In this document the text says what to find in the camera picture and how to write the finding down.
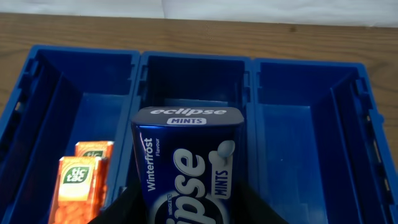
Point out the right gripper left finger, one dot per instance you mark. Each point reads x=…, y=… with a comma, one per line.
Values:
x=127, y=208

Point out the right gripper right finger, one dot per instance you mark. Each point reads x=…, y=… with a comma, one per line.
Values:
x=255, y=211

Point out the orange candy box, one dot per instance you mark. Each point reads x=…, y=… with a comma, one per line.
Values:
x=74, y=193
x=93, y=148

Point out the blue candy pack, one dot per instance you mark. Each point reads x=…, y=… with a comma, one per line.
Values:
x=186, y=161

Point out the blue tray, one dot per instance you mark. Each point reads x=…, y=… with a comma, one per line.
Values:
x=295, y=140

